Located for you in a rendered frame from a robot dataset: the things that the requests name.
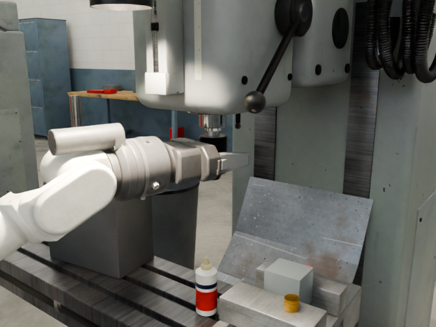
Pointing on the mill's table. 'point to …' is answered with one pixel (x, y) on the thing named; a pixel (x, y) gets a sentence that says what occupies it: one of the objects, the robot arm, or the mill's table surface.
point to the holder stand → (111, 239)
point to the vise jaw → (265, 309)
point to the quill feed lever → (298, 26)
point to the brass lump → (291, 303)
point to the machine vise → (324, 298)
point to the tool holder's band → (213, 139)
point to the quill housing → (220, 57)
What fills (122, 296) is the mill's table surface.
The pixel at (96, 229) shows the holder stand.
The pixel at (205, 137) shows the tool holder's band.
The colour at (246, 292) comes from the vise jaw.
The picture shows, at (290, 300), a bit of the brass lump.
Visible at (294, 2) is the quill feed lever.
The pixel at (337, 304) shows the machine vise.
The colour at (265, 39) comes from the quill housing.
